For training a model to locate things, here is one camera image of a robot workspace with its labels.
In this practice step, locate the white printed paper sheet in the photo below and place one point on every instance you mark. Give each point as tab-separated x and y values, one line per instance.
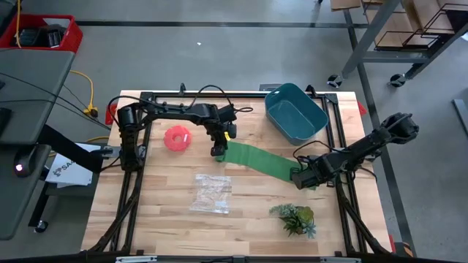
69	171

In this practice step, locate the clear plastic bag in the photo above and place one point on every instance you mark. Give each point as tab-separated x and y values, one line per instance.
211	193

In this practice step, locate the grey metal cart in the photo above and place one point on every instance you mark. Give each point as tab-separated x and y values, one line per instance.
402	29

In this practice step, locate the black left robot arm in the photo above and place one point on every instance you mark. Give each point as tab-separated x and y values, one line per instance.
172	109

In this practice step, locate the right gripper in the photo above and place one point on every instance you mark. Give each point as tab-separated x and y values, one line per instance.
314	173

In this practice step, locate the artificial succulent plant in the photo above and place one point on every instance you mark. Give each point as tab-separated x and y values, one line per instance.
296	219

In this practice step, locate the small grey box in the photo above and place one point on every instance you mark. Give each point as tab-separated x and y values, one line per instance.
268	87

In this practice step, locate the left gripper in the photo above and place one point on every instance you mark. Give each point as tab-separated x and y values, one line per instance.
219	133

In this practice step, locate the green bandage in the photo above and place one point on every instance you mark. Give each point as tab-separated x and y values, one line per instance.
256	159

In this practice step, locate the black metal table frame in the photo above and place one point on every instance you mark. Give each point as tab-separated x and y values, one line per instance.
241	95

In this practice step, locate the teal plastic bin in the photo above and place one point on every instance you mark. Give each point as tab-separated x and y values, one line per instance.
296	115

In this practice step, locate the black equipment in crate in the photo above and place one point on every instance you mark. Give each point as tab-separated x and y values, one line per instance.
40	36

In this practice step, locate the red table clamp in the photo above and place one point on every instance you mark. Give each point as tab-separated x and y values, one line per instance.
110	114
361	109

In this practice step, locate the yellow gripper tag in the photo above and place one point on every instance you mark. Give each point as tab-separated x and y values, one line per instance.
227	136

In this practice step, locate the red plastic crate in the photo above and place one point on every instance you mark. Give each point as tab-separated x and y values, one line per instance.
75	36

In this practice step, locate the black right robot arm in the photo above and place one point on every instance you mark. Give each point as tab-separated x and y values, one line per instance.
365	146

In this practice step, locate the grey desk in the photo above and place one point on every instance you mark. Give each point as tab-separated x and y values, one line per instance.
29	84

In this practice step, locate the black caster wheel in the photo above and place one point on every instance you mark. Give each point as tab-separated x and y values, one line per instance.
334	80
397	80

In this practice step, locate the round black desk device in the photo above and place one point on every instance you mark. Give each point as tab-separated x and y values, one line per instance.
23	164

